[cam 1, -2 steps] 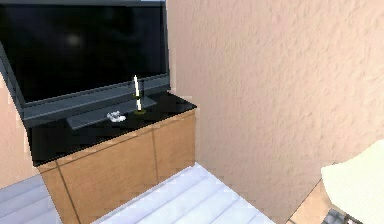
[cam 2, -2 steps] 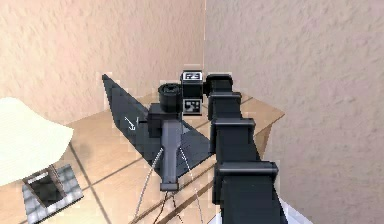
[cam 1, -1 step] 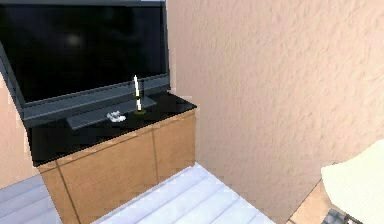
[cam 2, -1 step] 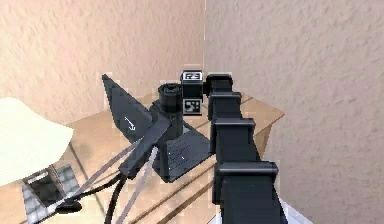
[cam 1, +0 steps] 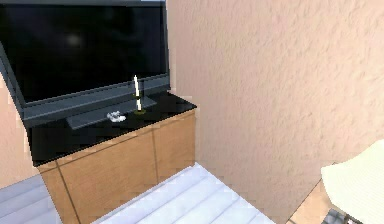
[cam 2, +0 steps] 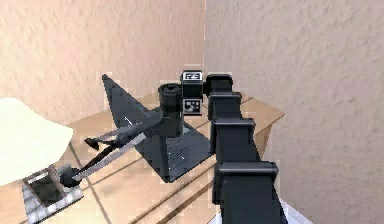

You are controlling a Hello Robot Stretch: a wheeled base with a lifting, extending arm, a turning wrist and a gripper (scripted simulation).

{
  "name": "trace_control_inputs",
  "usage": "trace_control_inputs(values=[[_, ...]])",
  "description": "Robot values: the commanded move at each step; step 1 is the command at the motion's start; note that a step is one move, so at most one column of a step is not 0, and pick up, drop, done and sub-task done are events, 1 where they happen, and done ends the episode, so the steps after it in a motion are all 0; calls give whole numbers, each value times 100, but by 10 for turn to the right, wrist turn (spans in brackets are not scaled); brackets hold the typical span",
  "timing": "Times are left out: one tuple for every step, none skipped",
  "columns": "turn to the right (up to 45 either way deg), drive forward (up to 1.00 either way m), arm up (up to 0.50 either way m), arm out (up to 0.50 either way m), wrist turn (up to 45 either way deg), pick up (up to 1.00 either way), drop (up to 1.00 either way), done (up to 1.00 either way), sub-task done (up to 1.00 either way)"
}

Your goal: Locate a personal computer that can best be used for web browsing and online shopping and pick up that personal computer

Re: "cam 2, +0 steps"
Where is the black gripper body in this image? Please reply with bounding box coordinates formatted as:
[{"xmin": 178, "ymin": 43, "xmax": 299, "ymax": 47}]
[{"xmin": 141, "ymin": 82, "xmax": 185, "ymax": 139}]

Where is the light wooden table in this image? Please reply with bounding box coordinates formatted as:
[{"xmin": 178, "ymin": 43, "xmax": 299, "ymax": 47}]
[{"xmin": 0, "ymin": 91, "xmax": 286, "ymax": 224}]

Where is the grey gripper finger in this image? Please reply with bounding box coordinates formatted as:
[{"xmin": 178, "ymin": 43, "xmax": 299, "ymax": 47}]
[
  {"xmin": 84, "ymin": 112, "xmax": 162, "ymax": 151},
  {"xmin": 59, "ymin": 132, "xmax": 148, "ymax": 188}
]

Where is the dark grey open laptop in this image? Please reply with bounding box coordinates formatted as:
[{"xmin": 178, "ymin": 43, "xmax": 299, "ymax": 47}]
[{"xmin": 101, "ymin": 73, "xmax": 215, "ymax": 184}]

